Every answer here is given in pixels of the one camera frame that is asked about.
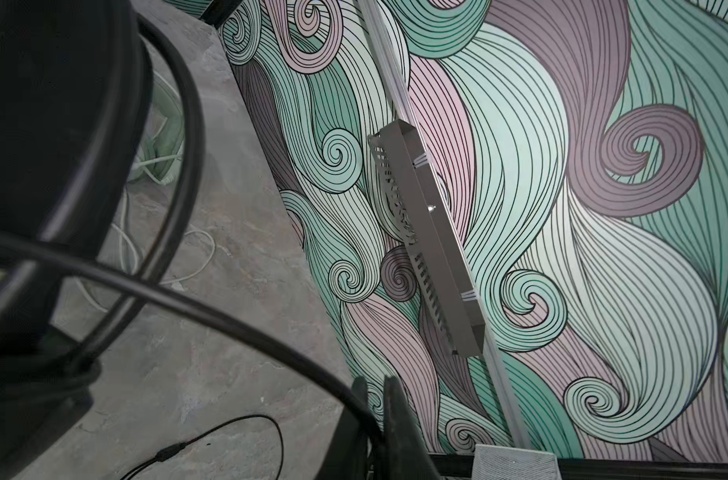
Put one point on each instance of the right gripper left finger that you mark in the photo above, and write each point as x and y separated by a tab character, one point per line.
347	457

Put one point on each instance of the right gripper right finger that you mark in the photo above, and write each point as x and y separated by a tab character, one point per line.
403	454

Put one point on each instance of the black blue headphones with cable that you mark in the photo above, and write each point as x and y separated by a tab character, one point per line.
75	92

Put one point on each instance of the clear plastic wall bin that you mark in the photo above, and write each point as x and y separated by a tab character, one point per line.
506	463

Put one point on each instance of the black perforated wall tray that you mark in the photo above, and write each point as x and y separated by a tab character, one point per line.
427	231

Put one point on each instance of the aluminium wall rail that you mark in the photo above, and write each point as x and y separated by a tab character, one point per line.
396	91

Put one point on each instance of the mint green headphones with cable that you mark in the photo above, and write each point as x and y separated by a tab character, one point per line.
158	159

